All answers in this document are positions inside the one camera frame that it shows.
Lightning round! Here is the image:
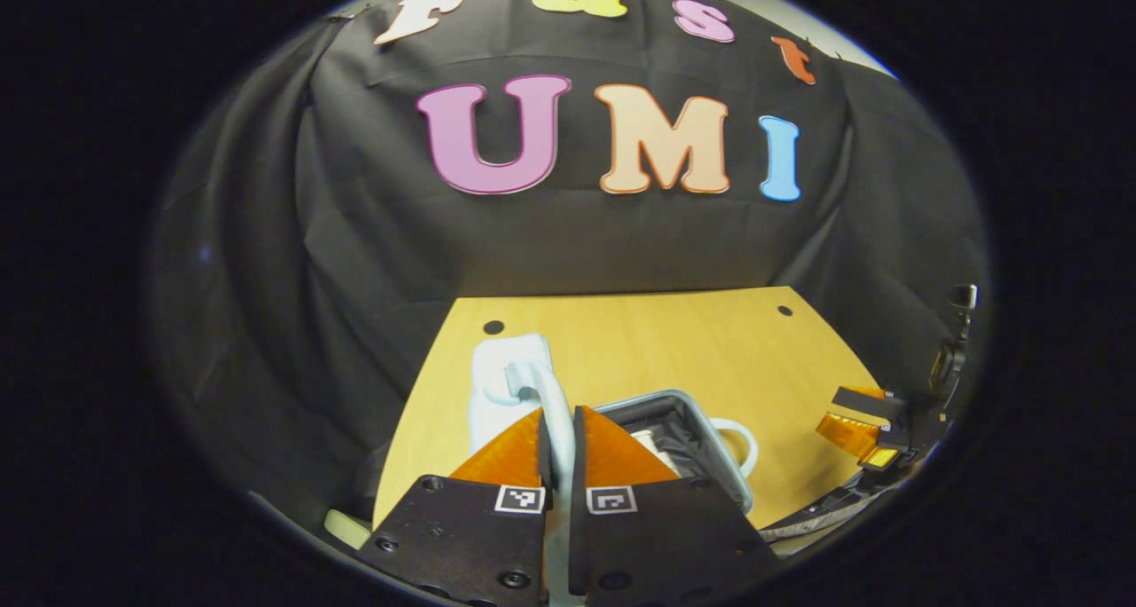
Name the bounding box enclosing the grey braided cable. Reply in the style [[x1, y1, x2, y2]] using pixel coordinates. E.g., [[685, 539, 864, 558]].
[[759, 483, 897, 541]]

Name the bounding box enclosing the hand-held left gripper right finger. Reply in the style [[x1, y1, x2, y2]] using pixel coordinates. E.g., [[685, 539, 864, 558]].
[[568, 405, 782, 607]]

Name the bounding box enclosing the black backdrop cloth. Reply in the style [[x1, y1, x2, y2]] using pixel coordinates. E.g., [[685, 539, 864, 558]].
[[146, 0, 993, 537]]

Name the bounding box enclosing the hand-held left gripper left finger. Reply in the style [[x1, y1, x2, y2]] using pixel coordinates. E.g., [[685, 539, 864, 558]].
[[355, 407, 556, 607]]

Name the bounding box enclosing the pale green object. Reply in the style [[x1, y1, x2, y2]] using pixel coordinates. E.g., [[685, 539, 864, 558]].
[[322, 508, 375, 552]]

